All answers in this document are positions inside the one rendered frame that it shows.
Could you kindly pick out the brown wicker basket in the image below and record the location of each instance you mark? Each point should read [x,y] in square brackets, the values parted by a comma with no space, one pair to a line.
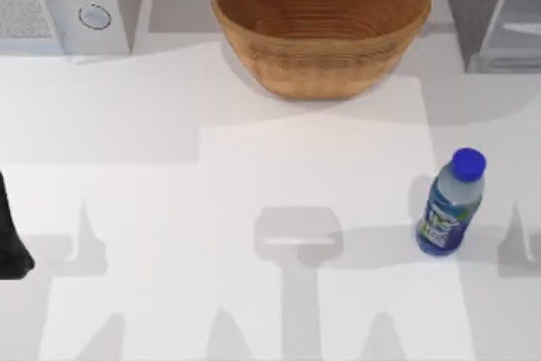
[321,56]

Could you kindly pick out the blue capped water bottle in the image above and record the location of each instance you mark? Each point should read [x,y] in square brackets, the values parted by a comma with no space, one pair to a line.
[450,209]

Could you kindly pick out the pale microwave oven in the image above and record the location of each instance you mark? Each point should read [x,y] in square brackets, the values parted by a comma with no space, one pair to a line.
[114,6]

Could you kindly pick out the round microwave knob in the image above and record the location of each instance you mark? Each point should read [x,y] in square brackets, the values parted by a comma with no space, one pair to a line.
[94,16]

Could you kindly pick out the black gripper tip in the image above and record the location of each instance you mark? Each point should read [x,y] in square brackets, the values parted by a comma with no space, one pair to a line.
[10,247]

